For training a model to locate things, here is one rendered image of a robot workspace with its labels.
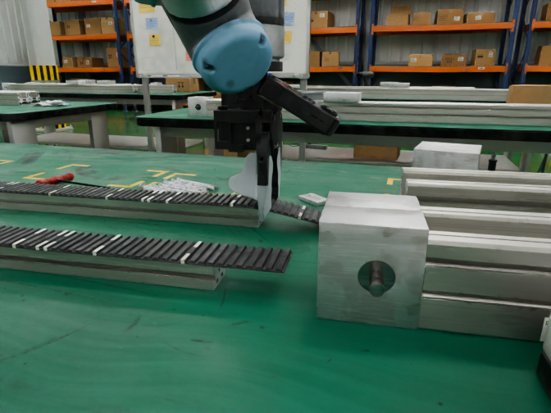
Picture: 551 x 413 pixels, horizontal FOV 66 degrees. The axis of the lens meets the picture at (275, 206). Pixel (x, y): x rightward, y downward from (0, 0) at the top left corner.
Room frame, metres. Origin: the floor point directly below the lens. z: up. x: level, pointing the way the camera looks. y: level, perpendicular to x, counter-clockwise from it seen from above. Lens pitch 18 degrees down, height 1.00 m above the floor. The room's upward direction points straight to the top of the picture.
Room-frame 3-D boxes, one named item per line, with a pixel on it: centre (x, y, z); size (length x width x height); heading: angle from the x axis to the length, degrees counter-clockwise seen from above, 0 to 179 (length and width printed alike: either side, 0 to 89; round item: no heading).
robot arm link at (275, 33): (0.60, 0.03, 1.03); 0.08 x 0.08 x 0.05
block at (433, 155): (0.71, -0.29, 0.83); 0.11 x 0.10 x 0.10; 153
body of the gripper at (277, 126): (0.60, 0.03, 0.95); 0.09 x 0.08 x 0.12; 78
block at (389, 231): (0.37, -0.09, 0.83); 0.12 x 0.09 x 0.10; 168
